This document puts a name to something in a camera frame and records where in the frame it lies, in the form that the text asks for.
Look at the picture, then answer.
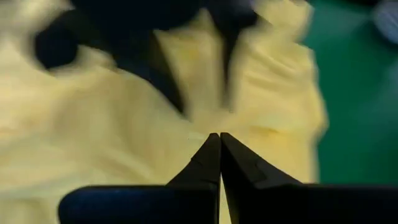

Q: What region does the yellow garment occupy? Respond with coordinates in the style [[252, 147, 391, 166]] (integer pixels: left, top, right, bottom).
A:
[[0, 0, 329, 224]]

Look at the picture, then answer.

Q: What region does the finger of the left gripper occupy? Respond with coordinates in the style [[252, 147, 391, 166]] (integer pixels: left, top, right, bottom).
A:
[[213, 14, 247, 108], [117, 30, 188, 118]]

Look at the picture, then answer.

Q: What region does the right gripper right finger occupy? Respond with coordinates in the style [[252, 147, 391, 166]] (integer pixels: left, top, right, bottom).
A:
[[220, 131, 398, 224]]

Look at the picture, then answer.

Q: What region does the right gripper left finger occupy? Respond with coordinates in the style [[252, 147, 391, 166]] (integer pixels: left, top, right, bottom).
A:
[[57, 132, 223, 224]]

